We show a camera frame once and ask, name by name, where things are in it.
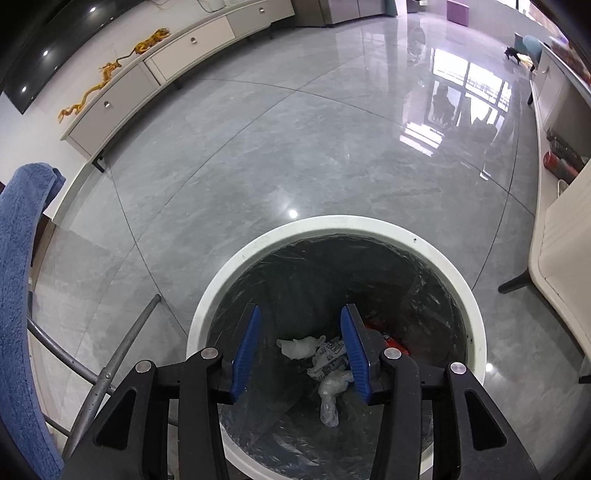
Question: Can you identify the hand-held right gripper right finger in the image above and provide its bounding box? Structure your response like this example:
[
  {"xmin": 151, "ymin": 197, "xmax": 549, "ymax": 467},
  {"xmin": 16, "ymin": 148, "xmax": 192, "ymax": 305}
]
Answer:
[{"xmin": 340, "ymin": 302, "xmax": 541, "ymax": 480}]

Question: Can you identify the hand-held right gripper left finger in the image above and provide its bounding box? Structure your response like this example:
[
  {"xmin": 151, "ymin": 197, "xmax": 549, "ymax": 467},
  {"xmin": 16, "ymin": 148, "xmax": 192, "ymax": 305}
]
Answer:
[{"xmin": 60, "ymin": 302, "xmax": 262, "ymax": 480}]

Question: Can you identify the white round trash bin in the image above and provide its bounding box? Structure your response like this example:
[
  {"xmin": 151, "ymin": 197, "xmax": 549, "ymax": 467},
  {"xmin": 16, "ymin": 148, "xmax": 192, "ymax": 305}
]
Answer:
[{"xmin": 186, "ymin": 215, "xmax": 488, "ymax": 478}]

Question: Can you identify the printed white wrapper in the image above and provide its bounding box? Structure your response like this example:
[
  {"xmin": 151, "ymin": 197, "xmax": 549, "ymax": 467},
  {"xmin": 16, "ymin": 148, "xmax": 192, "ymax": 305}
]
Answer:
[{"xmin": 307, "ymin": 338, "xmax": 352, "ymax": 382}]

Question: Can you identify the red snack wrapper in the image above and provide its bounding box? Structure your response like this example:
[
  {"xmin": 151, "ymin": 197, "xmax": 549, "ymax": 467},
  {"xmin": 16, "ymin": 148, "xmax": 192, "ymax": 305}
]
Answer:
[{"xmin": 364, "ymin": 322, "xmax": 410, "ymax": 356}]

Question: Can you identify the clear plastic bag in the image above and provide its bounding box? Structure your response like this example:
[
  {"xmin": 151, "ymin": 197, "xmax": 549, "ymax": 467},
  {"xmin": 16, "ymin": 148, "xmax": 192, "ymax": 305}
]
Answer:
[{"xmin": 317, "ymin": 371, "xmax": 354, "ymax": 428}]

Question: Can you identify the white crumpled tissue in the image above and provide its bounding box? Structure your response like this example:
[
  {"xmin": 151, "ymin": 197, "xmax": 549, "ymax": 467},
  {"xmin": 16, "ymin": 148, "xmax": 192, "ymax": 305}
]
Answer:
[{"xmin": 276, "ymin": 335, "xmax": 327, "ymax": 361}]

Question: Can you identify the black plastic bin liner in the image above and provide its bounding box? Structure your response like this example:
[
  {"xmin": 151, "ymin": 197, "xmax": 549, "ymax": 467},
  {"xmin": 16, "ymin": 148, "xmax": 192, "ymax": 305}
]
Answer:
[{"xmin": 205, "ymin": 233, "xmax": 467, "ymax": 468}]

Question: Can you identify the white sideboard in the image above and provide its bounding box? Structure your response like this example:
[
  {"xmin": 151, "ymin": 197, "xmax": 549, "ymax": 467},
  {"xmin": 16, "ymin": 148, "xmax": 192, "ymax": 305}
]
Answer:
[{"xmin": 498, "ymin": 41, "xmax": 591, "ymax": 385}]

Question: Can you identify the blue fluffy blanket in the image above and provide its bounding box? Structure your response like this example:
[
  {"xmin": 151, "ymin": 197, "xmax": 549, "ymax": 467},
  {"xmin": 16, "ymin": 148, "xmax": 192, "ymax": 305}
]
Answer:
[{"xmin": 0, "ymin": 162, "xmax": 66, "ymax": 480}]

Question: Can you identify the red cylinder can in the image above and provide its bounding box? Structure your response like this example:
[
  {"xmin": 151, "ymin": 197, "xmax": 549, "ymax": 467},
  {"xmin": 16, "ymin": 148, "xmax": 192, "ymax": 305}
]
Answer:
[{"xmin": 543, "ymin": 151, "xmax": 581, "ymax": 182}]

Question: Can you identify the white low media cabinet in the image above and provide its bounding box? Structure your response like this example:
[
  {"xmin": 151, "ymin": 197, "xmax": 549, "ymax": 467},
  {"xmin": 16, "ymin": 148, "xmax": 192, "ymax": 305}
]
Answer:
[{"xmin": 62, "ymin": 0, "xmax": 294, "ymax": 174}]

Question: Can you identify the dark patterned can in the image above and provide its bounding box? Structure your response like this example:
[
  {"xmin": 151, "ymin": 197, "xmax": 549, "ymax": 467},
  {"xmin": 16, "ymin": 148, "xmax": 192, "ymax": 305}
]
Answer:
[{"xmin": 546, "ymin": 128, "xmax": 579, "ymax": 158}]

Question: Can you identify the golden dragon ornament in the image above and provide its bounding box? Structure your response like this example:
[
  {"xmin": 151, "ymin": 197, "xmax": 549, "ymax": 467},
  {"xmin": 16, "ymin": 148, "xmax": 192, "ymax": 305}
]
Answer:
[{"xmin": 57, "ymin": 28, "xmax": 171, "ymax": 125}]

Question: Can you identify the grey cabinet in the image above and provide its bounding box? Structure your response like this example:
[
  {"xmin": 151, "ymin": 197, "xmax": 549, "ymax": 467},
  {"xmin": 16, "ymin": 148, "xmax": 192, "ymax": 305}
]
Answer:
[{"xmin": 293, "ymin": 0, "xmax": 398, "ymax": 27}]

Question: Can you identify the teal chair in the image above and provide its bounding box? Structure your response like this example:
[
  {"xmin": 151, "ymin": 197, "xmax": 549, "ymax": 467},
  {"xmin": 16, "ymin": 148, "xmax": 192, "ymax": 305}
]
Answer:
[{"xmin": 514, "ymin": 34, "xmax": 544, "ymax": 71}]

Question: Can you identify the purple stool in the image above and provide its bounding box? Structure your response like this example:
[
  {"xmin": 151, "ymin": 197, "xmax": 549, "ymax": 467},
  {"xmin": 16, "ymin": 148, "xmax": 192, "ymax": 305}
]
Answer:
[{"xmin": 446, "ymin": 0, "xmax": 472, "ymax": 27}]

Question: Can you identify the grey metal table frame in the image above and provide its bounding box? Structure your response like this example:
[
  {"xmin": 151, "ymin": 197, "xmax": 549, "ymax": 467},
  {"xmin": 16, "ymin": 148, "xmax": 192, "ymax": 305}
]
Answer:
[{"xmin": 27, "ymin": 294, "xmax": 163, "ymax": 459}]

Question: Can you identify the black wall television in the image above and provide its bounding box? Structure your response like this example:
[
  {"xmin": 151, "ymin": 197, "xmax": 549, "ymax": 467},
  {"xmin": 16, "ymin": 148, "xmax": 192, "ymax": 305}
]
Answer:
[{"xmin": 0, "ymin": 0, "xmax": 154, "ymax": 115}]

